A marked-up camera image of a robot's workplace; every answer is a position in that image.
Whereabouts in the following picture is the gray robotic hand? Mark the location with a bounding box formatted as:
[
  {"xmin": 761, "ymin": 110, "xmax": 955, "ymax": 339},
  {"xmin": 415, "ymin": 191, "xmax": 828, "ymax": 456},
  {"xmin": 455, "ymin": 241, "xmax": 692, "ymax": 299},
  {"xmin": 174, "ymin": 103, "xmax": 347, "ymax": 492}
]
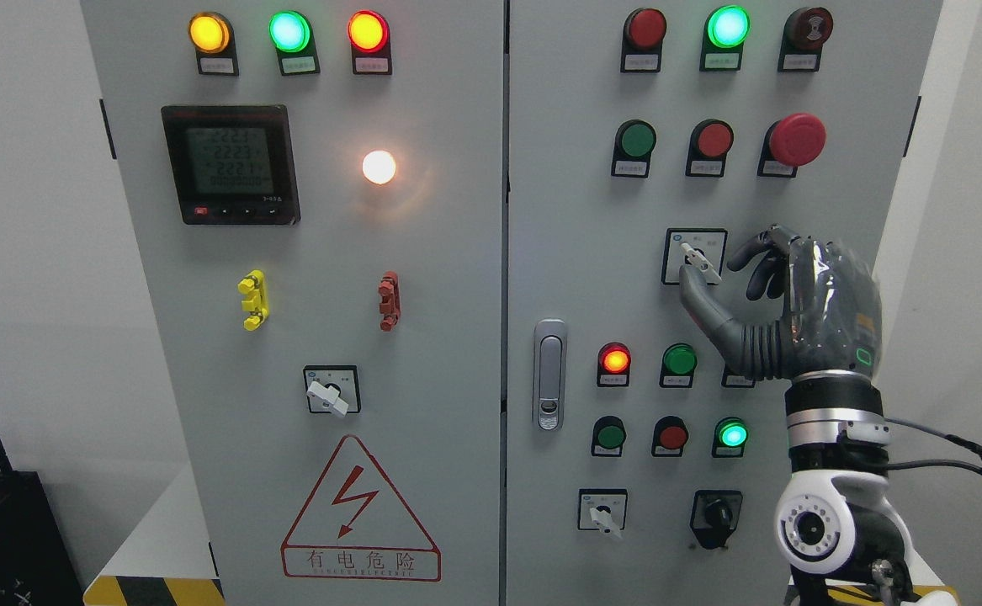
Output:
[{"xmin": 679, "ymin": 224, "xmax": 882, "ymax": 380}]

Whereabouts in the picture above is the gray rotary switch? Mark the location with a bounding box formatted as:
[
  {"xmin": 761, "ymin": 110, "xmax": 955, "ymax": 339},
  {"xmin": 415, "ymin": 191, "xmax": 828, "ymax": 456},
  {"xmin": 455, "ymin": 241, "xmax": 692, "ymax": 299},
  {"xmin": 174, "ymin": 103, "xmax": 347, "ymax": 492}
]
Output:
[
  {"xmin": 662, "ymin": 227, "xmax": 728, "ymax": 286},
  {"xmin": 576, "ymin": 488, "xmax": 628, "ymax": 540}
]

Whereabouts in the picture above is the lit green push button lower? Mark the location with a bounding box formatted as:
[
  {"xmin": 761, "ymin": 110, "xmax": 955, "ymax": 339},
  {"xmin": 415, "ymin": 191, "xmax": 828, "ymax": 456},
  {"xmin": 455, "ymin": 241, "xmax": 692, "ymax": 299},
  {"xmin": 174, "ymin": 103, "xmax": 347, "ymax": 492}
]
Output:
[{"xmin": 711, "ymin": 417, "xmax": 750, "ymax": 458}]

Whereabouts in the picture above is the green indicator light middle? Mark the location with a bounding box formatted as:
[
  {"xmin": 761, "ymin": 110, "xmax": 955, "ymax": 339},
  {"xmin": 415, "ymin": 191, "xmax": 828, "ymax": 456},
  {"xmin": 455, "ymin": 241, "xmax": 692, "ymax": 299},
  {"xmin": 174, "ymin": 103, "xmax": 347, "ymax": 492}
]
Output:
[{"xmin": 659, "ymin": 343, "xmax": 698, "ymax": 388}]

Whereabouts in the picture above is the green indicator light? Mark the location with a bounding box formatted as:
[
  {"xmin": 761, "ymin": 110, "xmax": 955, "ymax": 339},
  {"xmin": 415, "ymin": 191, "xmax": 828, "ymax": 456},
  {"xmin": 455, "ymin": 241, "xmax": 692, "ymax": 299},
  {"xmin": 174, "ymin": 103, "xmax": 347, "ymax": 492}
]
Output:
[
  {"xmin": 659, "ymin": 343, "xmax": 698, "ymax": 388},
  {"xmin": 699, "ymin": 4, "xmax": 750, "ymax": 72},
  {"xmin": 268, "ymin": 10, "xmax": 319, "ymax": 76}
]

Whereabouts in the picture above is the red emergency stop button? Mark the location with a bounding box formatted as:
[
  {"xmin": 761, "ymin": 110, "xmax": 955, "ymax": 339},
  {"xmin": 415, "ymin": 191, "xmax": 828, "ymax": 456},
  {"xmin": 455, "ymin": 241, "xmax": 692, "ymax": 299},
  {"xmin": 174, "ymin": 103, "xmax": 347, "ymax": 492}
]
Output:
[{"xmin": 756, "ymin": 114, "xmax": 828, "ymax": 178}]

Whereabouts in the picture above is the red push button lower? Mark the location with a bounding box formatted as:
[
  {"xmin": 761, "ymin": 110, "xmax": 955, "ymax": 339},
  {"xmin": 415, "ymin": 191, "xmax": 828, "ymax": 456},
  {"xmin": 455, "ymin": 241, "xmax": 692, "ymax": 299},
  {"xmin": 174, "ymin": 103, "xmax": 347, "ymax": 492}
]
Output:
[{"xmin": 650, "ymin": 417, "xmax": 689, "ymax": 458}]

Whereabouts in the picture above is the red push button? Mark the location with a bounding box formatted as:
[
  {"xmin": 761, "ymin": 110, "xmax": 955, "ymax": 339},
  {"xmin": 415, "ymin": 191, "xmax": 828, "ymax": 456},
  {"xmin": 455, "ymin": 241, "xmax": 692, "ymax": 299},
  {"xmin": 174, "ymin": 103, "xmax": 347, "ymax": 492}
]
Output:
[
  {"xmin": 684, "ymin": 119, "xmax": 735, "ymax": 178},
  {"xmin": 650, "ymin": 417, "xmax": 689, "ymax": 458}
]

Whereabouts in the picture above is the red push button upper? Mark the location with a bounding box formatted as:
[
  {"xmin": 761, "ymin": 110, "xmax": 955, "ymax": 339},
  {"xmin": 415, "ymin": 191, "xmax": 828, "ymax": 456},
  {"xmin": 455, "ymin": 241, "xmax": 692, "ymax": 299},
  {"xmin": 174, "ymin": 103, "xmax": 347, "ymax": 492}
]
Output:
[{"xmin": 684, "ymin": 119, "xmax": 735, "ymax": 178}]

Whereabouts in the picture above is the lit red indicator light middle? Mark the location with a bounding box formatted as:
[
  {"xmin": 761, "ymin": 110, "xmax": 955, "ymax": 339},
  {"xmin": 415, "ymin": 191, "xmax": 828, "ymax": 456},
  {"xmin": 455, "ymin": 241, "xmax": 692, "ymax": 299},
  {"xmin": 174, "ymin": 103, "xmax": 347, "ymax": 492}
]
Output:
[{"xmin": 596, "ymin": 342, "xmax": 632, "ymax": 387}]

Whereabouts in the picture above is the green push button upper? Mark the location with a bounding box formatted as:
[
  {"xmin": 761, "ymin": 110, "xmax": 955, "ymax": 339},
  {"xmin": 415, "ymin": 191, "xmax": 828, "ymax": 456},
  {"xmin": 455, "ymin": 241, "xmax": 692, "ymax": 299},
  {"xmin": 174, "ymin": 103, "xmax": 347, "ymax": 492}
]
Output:
[{"xmin": 611, "ymin": 119, "xmax": 656, "ymax": 178}]

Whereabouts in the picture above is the dark red buzzer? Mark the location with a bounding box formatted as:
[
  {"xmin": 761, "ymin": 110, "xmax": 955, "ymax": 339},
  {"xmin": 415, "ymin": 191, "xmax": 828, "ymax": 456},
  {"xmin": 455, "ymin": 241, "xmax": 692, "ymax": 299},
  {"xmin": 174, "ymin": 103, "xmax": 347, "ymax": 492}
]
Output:
[{"xmin": 777, "ymin": 7, "xmax": 834, "ymax": 72}]

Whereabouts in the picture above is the green indicator light top right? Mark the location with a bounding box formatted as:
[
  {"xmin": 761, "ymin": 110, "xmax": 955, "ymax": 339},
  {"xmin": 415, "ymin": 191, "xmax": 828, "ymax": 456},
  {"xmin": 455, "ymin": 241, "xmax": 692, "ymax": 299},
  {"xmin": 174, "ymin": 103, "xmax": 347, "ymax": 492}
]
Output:
[{"xmin": 699, "ymin": 4, "xmax": 750, "ymax": 72}]

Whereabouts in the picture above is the red indicator light top right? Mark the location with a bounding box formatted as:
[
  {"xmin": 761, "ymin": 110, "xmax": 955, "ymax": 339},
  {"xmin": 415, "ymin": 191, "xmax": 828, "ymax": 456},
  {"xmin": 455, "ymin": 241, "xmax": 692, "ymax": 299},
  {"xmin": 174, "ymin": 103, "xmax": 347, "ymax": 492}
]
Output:
[{"xmin": 620, "ymin": 8, "xmax": 667, "ymax": 73}]

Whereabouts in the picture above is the red terminal connector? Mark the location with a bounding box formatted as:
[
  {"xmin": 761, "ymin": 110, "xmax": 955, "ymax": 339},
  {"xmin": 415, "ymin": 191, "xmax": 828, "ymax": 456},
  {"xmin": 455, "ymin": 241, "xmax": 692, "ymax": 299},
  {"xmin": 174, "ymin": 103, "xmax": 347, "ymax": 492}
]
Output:
[{"xmin": 378, "ymin": 271, "xmax": 401, "ymax": 332}]

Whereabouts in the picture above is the gray electrical cabinet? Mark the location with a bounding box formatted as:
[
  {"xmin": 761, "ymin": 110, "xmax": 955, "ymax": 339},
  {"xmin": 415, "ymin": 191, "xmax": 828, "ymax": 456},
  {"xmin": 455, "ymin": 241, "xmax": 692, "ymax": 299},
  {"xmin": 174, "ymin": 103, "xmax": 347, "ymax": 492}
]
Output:
[{"xmin": 82, "ymin": 1, "xmax": 943, "ymax": 605}]

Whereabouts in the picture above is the white glowing indicator light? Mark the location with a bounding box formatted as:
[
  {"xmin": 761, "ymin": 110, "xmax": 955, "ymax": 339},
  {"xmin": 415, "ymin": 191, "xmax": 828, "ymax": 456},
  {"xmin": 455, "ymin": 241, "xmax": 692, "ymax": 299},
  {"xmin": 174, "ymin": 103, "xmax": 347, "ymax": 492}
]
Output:
[{"xmin": 361, "ymin": 149, "xmax": 398, "ymax": 185}]

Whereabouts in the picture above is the red electric hazard warning sticker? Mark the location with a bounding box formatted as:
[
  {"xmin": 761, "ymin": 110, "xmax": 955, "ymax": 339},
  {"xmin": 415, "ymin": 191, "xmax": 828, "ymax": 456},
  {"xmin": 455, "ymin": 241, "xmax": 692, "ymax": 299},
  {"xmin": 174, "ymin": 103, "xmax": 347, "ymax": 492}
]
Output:
[{"xmin": 280, "ymin": 434, "xmax": 442, "ymax": 582}]

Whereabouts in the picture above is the orange red indicator light top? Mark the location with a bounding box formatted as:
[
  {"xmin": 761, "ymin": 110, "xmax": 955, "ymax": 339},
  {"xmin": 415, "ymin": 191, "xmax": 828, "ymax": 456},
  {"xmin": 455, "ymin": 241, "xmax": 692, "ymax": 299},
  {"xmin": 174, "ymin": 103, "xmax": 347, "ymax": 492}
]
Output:
[{"xmin": 348, "ymin": 10, "xmax": 393, "ymax": 74}]

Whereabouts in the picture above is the yellow terminal connector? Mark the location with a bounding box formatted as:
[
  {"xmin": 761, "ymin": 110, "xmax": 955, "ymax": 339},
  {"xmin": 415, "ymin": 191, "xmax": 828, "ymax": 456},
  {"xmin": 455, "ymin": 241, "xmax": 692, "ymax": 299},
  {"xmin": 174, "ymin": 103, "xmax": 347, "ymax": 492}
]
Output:
[{"xmin": 237, "ymin": 269, "xmax": 270, "ymax": 332}]

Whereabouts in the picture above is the green indicator light top left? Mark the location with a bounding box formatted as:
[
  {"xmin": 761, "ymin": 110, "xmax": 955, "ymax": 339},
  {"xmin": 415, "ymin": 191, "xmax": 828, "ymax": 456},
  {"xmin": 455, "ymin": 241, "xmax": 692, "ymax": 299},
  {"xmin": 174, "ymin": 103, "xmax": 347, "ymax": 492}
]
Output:
[{"xmin": 268, "ymin": 10, "xmax": 319, "ymax": 76}]

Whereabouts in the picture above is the black digital power meter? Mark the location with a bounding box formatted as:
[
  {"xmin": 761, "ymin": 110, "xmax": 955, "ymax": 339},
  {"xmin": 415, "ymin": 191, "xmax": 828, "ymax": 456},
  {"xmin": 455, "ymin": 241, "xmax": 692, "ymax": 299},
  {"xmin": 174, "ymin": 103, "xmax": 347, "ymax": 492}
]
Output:
[{"xmin": 161, "ymin": 104, "xmax": 300, "ymax": 226}]

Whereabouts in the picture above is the yellow indicator light top left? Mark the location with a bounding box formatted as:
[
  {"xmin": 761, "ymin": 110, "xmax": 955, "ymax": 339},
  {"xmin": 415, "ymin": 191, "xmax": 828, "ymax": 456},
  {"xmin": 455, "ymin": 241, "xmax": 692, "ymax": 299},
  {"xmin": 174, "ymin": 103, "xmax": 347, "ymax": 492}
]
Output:
[{"xmin": 188, "ymin": 11, "xmax": 238, "ymax": 77}]

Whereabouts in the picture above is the black box with antenna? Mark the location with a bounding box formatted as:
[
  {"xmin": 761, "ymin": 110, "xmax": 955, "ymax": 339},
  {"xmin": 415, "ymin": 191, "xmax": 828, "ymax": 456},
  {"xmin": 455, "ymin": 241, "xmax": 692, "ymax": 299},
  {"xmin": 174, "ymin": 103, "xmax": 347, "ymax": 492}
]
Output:
[{"xmin": 0, "ymin": 437, "xmax": 83, "ymax": 605}]

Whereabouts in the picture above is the black selector knob switch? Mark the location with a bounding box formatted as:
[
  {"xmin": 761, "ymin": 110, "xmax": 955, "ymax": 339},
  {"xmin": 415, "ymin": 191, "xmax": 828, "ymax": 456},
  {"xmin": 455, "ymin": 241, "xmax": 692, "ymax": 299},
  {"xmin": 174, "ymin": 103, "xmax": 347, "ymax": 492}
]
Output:
[{"xmin": 689, "ymin": 490, "xmax": 743, "ymax": 550}]

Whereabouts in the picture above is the silver door latch handle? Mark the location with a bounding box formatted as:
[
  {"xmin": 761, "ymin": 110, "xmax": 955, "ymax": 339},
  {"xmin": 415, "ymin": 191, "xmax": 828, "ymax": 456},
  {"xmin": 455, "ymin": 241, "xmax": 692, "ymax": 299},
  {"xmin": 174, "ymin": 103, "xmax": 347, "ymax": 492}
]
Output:
[{"xmin": 533, "ymin": 318, "xmax": 567, "ymax": 431}]

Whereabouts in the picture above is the gray rotary switch left door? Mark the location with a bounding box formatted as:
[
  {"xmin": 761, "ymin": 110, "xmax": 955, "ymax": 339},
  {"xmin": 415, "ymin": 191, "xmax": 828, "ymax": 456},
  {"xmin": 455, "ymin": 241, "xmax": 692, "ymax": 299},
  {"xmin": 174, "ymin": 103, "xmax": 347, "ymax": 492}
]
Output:
[{"xmin": 303, "ymin": 365, "xmax": 361, "ymax": 417}]

